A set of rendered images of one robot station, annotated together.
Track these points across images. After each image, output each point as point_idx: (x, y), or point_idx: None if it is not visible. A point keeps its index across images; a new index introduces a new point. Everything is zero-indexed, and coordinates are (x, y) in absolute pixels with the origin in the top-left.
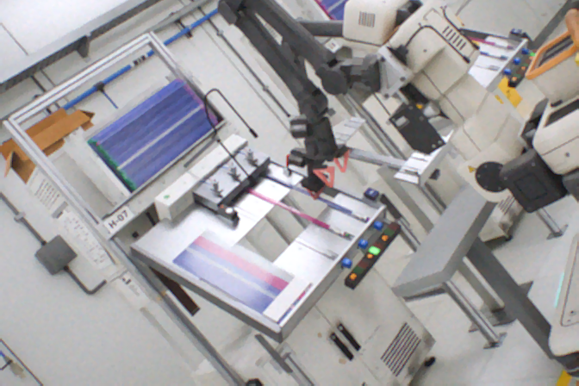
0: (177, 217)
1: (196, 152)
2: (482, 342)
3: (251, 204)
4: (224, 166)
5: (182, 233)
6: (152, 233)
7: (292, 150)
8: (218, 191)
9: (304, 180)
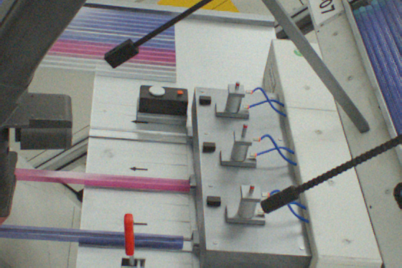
0: (261, 85)
1: (386, 161)
2: None
3: (143, 158)
4: (284, 170)
5: (217, 64)
6: (265, 48)
7: (63, 95)
8: (218, 103)
9: (14, 164)
